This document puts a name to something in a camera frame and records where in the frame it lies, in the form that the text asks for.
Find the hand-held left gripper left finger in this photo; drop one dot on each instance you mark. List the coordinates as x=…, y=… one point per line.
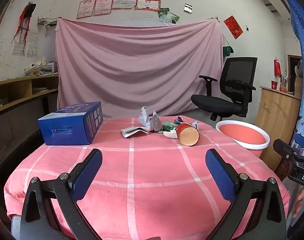
x=88, y=172

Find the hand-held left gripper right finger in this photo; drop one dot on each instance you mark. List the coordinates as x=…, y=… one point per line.
x=220, y=175

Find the pink bin with white rim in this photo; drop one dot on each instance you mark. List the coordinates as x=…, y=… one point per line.
x=242, y=133

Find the red paper cup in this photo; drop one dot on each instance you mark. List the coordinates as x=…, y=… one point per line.
x=188, y=135

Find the paper leaflet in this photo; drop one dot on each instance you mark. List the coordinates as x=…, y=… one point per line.
x=133, y=132

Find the white plastic dish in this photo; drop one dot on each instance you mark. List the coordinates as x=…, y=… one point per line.
x=170, y=135

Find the green packet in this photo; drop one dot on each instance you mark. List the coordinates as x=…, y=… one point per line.
x=170, y=125

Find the white paper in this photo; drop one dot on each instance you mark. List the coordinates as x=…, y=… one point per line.
x=148, y=120

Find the person's right hand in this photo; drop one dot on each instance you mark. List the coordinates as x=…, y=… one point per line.
x=302, y=201

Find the wooden cabinet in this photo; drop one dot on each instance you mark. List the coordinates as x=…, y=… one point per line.
x=277, y=120

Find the blue cardboard box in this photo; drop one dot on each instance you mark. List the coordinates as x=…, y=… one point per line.
x=66, y=127

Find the pink checked tablecloth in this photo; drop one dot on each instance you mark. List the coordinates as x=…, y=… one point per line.
x=147, y=170

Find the orange fruit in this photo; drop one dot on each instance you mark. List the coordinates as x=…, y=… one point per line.
x=282, y=89

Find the small red cup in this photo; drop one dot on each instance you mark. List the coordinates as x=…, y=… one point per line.
x=274, y=85

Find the black office chair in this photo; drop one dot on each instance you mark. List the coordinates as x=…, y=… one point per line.
x=219, y=103

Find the red hanging ornament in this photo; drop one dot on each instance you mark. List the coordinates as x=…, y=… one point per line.
x=277, y=67

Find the papers in shelf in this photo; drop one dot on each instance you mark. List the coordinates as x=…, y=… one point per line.
x=40, y=90

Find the blue dotted curtain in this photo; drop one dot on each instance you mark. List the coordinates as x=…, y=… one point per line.
x=302, y=42

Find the wooden shelf desk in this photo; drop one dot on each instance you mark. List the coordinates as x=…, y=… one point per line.
x=19, y=87

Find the stack of books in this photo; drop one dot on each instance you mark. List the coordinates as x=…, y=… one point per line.
x=40, y=68

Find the pink hanging sheet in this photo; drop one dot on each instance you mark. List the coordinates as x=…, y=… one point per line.
x=136, y=67

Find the red tassel decoration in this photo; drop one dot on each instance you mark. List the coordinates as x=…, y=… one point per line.
x=25, y=17

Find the brown wooden door frame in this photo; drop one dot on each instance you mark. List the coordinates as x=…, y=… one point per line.
x=289, y=72

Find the red paper wall decoration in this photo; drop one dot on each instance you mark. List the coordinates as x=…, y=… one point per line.
x=233, y=27

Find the wall calendar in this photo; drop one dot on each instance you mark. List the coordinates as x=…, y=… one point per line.
x=31, y=46

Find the green wall photos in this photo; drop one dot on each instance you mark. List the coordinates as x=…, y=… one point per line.
x=169, y=16

